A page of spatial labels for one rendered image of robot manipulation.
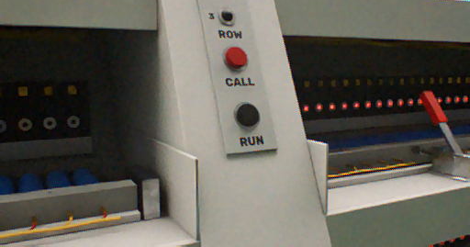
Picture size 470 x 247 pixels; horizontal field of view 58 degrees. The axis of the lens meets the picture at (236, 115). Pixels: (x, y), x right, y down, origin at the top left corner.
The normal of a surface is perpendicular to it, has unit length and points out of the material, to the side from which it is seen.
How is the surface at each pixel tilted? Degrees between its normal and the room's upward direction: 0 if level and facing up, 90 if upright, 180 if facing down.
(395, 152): 112
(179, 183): 90
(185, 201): 90
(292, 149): 90
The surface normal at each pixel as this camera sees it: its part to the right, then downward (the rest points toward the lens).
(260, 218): 0.42, -0.30
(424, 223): 0.46, 0.08
